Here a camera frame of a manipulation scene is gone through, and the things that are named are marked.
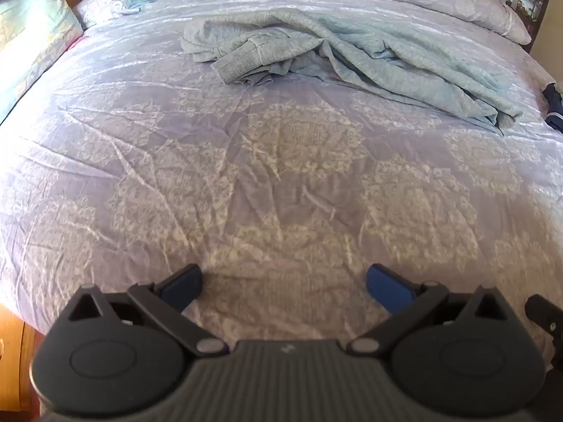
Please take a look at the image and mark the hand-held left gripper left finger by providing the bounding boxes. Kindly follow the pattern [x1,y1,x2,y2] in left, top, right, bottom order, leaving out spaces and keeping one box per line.
[66,263,230,357]

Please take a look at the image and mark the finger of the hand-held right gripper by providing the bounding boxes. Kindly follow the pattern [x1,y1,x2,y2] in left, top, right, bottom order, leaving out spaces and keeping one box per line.
[525,294,563,371]

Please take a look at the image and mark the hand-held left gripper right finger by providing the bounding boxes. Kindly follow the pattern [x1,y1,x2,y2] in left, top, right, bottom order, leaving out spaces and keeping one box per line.
[347,263,516,356]

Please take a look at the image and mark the light blue-grey pants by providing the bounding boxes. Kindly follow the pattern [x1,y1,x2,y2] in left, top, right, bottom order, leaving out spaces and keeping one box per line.
[180,7,534,137]

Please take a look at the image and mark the lavender patterned bedspread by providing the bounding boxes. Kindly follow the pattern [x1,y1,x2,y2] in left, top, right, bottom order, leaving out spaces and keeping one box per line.
[0,0,563,346]

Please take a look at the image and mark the dark navy cloth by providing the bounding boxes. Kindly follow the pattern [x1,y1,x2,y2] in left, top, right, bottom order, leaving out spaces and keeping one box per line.
[542,82,563,133]

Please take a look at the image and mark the light blue patterned pillow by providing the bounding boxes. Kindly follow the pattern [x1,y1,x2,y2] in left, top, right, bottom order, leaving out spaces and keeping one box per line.
[71,0,165,30]
[0,0,84,124]

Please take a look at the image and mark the wooden bed frame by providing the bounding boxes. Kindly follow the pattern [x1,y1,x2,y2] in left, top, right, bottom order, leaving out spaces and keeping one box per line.
[0,305,47,422]

